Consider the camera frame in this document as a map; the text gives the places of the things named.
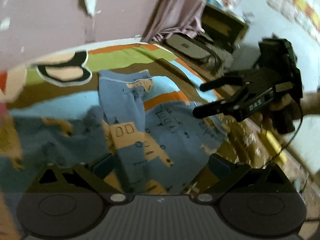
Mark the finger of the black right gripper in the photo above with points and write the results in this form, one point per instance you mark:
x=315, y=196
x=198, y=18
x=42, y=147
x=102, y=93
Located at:
x=225, y=106
x=222, y=81

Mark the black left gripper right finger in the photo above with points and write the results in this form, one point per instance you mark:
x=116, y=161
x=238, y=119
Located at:
x=221, y=175

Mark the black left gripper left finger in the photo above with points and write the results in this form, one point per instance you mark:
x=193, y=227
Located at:
x=81, y=177

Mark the blue patterned children's pants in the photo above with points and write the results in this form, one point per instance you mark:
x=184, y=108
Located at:
x=159, y=148

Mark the person's right forearm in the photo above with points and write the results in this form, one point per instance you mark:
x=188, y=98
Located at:
x=310, y=103

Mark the person's right hand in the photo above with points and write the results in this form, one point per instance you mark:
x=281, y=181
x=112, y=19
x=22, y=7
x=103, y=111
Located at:
x=279, y=115

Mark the grey black bag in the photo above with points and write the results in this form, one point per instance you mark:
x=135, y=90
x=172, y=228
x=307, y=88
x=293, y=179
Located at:
x=200, y=50

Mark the dark wooden cabinet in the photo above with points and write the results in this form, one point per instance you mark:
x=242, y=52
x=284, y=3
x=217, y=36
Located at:
x=224, y=28

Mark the mauve curtain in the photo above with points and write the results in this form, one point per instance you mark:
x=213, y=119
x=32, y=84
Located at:
x=174, y=16

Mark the colourful striped bed sheet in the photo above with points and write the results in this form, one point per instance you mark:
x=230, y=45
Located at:
x=65, y=86

